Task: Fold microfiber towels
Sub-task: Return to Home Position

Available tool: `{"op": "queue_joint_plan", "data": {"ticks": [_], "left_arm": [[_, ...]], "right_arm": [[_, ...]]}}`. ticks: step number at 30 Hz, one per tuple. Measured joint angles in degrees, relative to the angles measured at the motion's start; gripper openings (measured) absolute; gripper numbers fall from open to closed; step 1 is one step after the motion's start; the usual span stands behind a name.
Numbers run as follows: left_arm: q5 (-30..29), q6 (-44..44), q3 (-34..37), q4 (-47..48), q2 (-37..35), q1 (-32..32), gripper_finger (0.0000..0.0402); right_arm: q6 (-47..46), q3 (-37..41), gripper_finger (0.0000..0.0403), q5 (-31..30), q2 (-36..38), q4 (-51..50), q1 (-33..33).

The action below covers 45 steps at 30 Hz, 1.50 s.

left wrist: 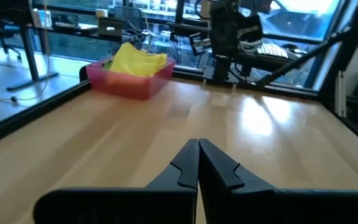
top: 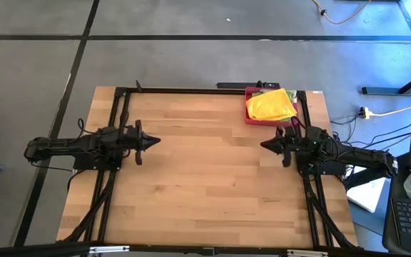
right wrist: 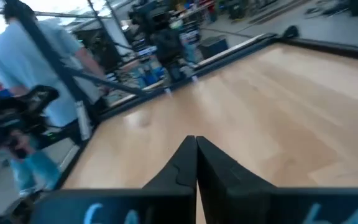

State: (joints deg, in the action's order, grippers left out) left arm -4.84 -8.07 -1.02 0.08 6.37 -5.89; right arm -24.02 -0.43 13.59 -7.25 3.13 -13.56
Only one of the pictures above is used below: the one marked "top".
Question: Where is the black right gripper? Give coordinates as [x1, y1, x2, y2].
[260, 125, 308, 168]

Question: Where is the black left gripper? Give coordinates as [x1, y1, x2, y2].
[122, 119, 162, 166]

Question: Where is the yellow microfiber towel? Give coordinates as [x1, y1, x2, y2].
[245, 88, 298, 122]

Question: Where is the pink plastic bin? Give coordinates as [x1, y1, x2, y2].
[244, 86, 301, 128]

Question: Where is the black power strip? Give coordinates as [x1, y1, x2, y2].
[216, 81, 281, 90]

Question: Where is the white flat board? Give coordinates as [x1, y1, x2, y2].
[345, 166, 387, 214]

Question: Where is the black aluminium table frame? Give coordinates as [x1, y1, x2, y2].
[56, 85, 362, 257]

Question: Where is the silver frame bracket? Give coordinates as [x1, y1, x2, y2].
[286, 249, 330, 257]
[88, 245, 131, 255]

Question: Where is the white cable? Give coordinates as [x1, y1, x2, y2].
[369, 106, 411, 118]

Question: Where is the black desk leg frame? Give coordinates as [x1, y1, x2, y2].
[361, 0, 411, 96]

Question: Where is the orange floor cable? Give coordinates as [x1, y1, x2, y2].
[311, 0, 372, 26]

